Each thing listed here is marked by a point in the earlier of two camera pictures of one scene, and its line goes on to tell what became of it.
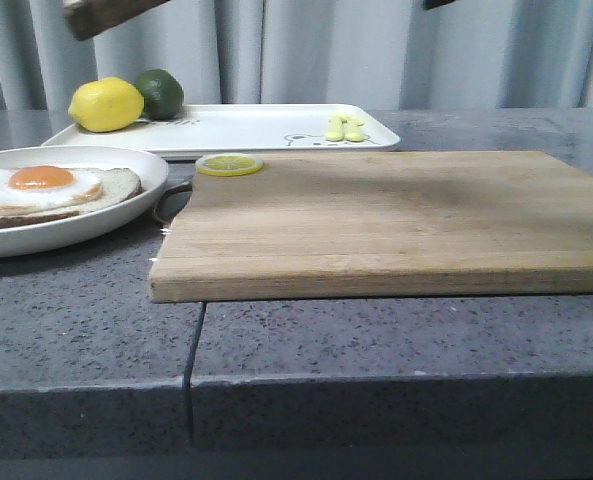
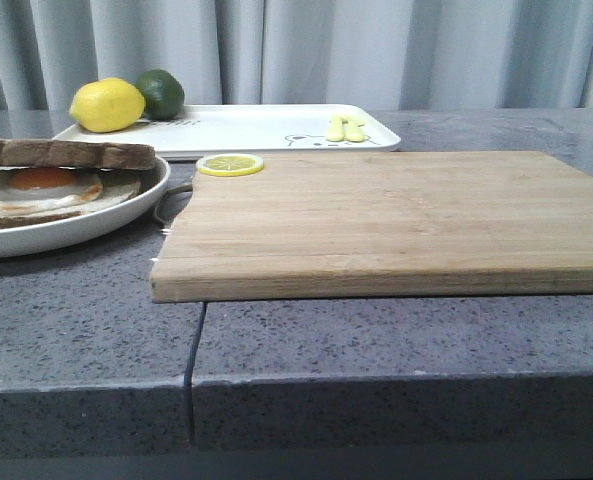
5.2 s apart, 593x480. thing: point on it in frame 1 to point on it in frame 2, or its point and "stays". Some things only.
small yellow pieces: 353,128 stays
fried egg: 33,188 stays
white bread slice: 89,17 to 32,154
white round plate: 35,236 stays
